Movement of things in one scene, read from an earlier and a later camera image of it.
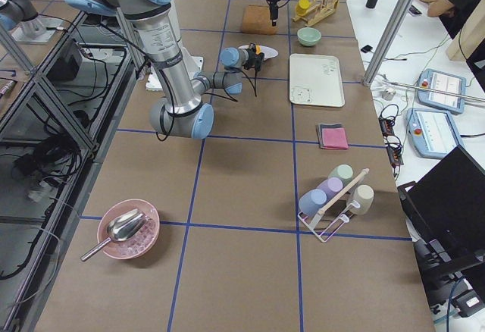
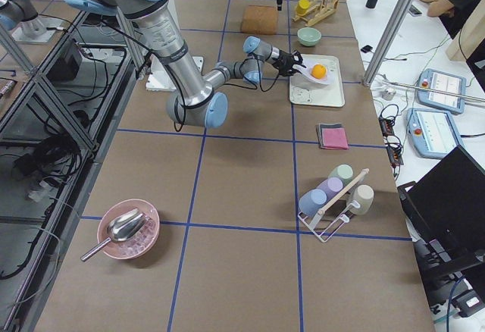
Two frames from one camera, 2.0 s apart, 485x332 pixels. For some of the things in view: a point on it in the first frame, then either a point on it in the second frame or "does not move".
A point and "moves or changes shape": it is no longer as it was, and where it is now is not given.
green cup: x=342 y=171 does not move
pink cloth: x=335 y=138 does not move
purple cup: x=332 y=186 does not move
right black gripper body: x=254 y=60 → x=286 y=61
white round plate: x=268 y=52 moves or changes shape
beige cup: x=363 y=195 does not move
